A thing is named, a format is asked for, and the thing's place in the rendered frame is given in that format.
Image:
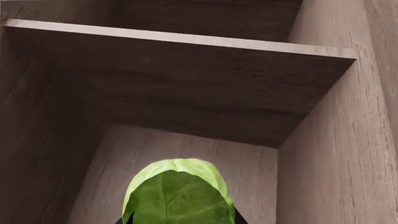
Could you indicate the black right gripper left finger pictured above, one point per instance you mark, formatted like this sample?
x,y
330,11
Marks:
x,y
120,221

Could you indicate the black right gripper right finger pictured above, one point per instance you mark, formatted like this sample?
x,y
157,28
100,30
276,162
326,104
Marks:
x,y
240,217

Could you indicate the green brussel sprout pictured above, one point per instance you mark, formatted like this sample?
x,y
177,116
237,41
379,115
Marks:
x,y
177,196

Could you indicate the brown wooden cabinet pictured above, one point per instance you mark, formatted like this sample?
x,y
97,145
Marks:
x,y
335,140

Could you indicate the brown wooden cabinet shelf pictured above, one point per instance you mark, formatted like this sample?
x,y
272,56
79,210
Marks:
x,y
174,88

